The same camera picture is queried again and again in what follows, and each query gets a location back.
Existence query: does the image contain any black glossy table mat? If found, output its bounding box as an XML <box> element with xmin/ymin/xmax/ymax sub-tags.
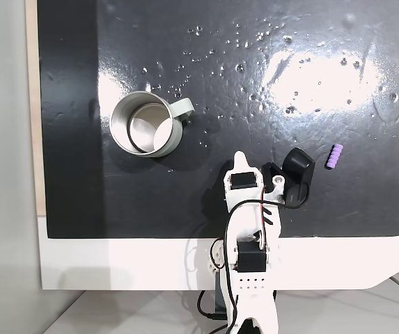
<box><xmin>37</xmin><ymin>0</ymin><xmax>399</xmax><ymax>240</ymax></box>

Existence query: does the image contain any stainless steel mug grey handle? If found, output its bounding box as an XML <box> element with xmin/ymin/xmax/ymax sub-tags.
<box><xmin>109</xmin><ymin>90</ymin><xmax>196</xmax><ymax>158</ymax></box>

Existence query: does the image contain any black table clamp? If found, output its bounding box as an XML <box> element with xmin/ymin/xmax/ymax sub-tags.
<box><xmin>214</xmin><ymin>271</ymin><xmax>228</xmax><ymax>316</ymax></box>

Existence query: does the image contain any purple ribbed pen grip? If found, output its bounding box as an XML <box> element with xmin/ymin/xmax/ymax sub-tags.
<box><xmin>325</xmin><ymin>143</ymin><xmax>344</xmax><ymax>170</ymax></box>

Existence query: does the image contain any red white black servo cable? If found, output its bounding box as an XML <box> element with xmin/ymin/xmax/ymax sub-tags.
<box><xmin>258</xmin><ymin>186</ymin><xmax>270</xmax><ymax>250</ymax></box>

